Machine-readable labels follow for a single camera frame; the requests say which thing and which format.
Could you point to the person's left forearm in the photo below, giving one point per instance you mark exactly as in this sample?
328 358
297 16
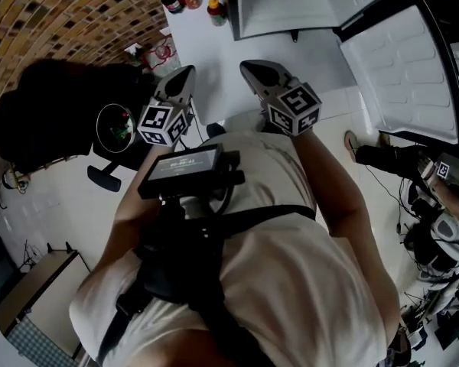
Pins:
132 216

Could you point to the checkered cloth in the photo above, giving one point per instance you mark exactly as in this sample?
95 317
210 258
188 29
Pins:
38 344

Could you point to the pile of black equipment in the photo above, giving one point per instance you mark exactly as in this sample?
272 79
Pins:
436 243

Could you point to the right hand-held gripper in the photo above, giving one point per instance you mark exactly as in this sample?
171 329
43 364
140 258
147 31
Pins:
290 107

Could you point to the person's right forearm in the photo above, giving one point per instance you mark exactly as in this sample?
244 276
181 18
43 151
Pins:
329 178

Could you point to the black chest-mounted display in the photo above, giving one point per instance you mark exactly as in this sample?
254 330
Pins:
183 168

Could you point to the person's white shirt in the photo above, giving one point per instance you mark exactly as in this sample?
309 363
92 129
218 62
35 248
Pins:
290 281

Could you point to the green bottle with yellow cap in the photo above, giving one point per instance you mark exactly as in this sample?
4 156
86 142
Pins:
217 13

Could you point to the black office chair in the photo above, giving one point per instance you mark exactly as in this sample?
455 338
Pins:
53 109

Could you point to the black chest harness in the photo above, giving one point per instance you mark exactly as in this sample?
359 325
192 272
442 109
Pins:
183 258

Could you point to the round bin with metal rim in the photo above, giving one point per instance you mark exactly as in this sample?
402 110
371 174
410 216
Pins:
116 128

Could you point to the person's black shoe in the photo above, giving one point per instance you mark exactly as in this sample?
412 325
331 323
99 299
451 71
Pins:
215 129

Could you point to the dark bottle with red cap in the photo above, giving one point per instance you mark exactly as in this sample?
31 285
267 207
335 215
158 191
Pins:
172 0

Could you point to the light wooden cabinet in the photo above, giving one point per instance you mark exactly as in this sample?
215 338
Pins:
42 289

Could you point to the clear plastic bag red print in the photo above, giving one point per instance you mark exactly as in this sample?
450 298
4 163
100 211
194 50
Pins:
161 56

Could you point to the another person's forearm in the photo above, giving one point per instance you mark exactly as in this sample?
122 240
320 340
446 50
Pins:
449 201

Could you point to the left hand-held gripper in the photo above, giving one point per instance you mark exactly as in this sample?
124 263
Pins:
164 119

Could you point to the white fridge with black casing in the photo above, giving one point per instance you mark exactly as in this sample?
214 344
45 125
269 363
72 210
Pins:
398 71

